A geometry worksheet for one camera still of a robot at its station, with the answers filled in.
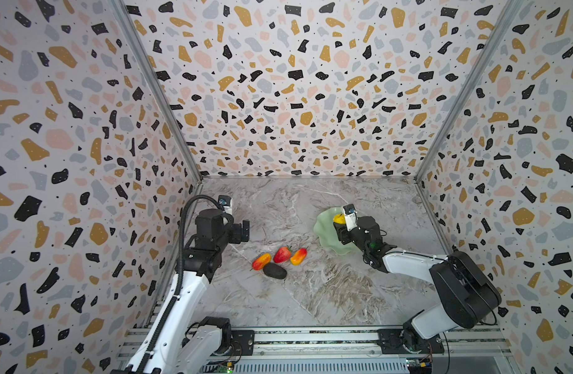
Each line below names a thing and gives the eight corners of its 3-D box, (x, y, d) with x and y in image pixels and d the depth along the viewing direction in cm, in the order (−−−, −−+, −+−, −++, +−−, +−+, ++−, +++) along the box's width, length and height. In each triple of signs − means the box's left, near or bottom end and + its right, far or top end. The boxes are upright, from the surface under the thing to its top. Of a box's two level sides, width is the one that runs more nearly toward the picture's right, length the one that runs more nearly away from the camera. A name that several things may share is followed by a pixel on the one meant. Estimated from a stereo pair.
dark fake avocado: (263, 273, 91) (261, 268, 88) (269, 263, 94) (268, 259, 90) (280, 284, 88) (279, 280, 85) (287, 274, 91) (286, 270, 87)
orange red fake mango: (256, 273, 90) (255, 270, 88) (250, 266, 92) (249, 262, 90) (273, 260, 94) (272, 256, 92) (267, 253, 96) (266, 250, 94)
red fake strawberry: (274, 262, 93) (273, 258, 90) (275, 250, 97) (274, 245, 94) (290, 263, 93) (290, 258, 90) (291, 250, 97) (290, 245, 94)
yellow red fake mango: (290, 262, 94) (290, 258, 92) (304, 248, 98) (304, 244, 96) (296, 267, 93) (296, 264, 90) (310, 253, 97) (311, 249, 94)
